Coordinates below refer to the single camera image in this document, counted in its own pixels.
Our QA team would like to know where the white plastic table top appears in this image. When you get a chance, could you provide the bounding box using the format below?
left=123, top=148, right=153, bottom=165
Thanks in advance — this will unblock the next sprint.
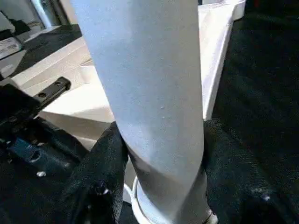
left=10, top=0, right=246, bottom=224

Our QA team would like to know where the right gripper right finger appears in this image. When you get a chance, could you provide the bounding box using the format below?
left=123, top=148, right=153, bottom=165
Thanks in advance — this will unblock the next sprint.
left=203, top=119, right=299, bottom=224

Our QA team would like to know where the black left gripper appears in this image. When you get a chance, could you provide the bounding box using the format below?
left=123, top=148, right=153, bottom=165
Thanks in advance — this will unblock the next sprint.
left=0, top=76, right=91, bottom=178

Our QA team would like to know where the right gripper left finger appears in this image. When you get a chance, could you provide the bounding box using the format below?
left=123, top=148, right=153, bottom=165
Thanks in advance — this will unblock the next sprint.
left=61, top=123, right=129, bottom=224

